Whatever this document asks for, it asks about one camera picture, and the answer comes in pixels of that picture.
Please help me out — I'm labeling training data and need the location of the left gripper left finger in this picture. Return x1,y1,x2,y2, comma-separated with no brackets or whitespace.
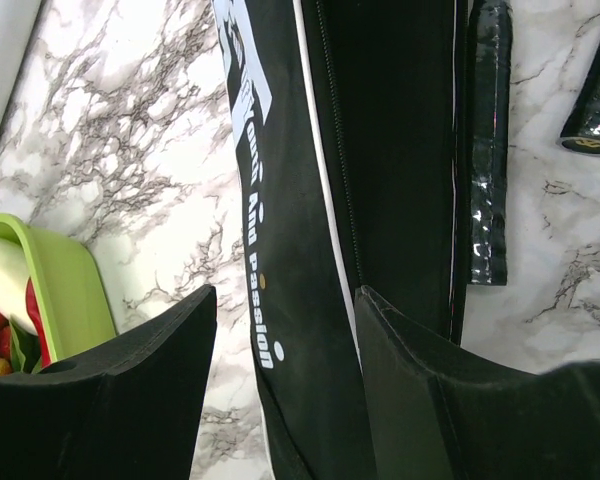
0,285,216,479

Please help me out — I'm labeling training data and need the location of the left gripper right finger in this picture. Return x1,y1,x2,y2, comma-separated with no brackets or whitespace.
355,287,600,479

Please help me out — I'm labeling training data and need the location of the black sport racket bag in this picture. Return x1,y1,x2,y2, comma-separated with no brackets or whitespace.
212,1,467,479

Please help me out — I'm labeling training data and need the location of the red chili pepper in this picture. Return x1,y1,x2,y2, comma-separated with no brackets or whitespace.
25,278,52,368

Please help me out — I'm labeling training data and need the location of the green vegetable tray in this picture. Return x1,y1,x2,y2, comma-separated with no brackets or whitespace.
0,213,116,362

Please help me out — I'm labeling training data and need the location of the white radish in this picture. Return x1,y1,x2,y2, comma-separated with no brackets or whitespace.
0,239,35,334

